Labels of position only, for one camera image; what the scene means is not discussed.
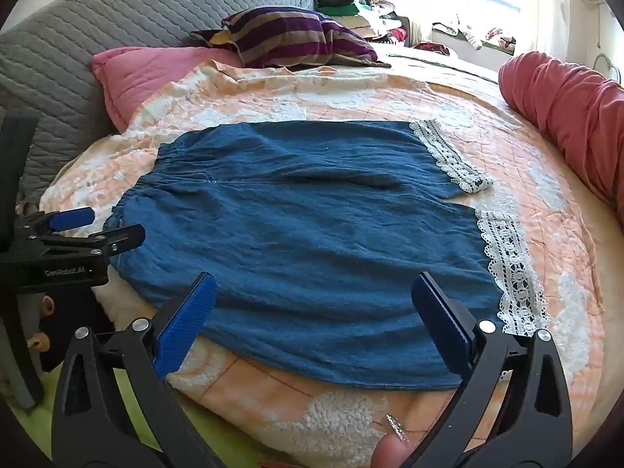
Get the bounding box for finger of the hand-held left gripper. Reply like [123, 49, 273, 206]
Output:
[14, 207, 96, 236]
[29, 224, 146, 260]

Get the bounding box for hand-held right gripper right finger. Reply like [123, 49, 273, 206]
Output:
[404, 272, 574, 468]

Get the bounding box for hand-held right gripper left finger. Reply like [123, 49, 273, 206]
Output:
[51, 272, 220, 468]

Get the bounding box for blue pants with lace trim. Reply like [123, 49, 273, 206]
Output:
[105, 119, 549, 392]

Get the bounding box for person's left hand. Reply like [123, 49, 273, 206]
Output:
[28, 289, 115, 374]

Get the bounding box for person's right hand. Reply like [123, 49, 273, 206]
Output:
[369, 431, 415, 468]

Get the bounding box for pink pillow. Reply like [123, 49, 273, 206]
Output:
[92, 46, 245, 133]

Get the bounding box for green fleece blanket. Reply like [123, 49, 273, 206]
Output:
[9, 368, 274, 468]

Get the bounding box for peach and white blanket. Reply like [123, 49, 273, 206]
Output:
[39, 58, 606, 468]

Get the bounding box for grey quilted pillow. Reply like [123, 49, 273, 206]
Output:
[0, 0, 319, 208]

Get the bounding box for red rolled blanket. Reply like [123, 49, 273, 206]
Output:
[498, 51, 624, 229]

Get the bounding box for beige bed cover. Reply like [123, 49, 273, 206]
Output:
[375, 43, 504, 89]

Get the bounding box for purple striped cushion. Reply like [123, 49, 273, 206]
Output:
[191, 6, 392, 70]

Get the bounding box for clothes on windowsill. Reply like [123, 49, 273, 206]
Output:
[431, 18, 518, 55]

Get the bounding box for pile of folded clothes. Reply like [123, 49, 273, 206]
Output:
[315, 0, 416, 48]

